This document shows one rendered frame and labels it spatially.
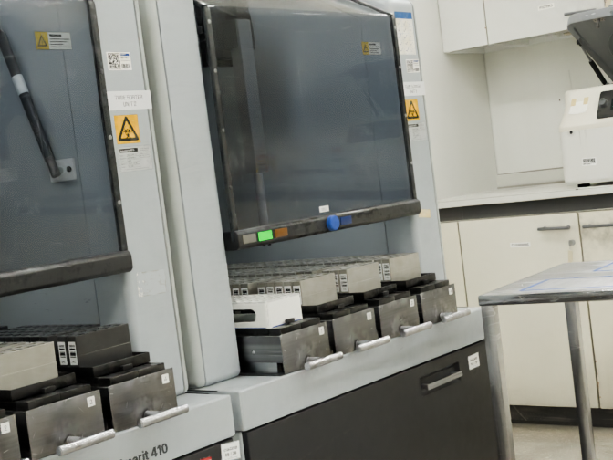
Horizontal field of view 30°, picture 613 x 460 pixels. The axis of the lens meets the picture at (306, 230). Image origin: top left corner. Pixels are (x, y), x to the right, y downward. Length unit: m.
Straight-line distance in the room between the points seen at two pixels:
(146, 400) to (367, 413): 0.58
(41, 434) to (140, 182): 0.48
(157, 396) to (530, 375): 2.84
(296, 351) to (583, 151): 2.39
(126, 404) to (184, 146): 0.49
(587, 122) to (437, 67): 0.83
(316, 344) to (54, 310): 0.47
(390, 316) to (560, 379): 2.21
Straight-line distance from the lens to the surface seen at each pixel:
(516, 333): 4.49
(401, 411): 2.33
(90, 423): 1.72
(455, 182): 4.84
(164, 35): 2.01
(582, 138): 4.28
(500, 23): 4.75
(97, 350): 1.83
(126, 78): 1.93
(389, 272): 2.44
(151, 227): 1.93
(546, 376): 4.47
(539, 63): 5.04
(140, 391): 1.79
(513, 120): 5.11
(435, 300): 2.43
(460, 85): 4.96
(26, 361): 1.74
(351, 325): 2.19
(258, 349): 2.06
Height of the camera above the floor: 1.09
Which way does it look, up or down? 3 degrees down
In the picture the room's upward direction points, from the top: 7 degrees counter-clockwise
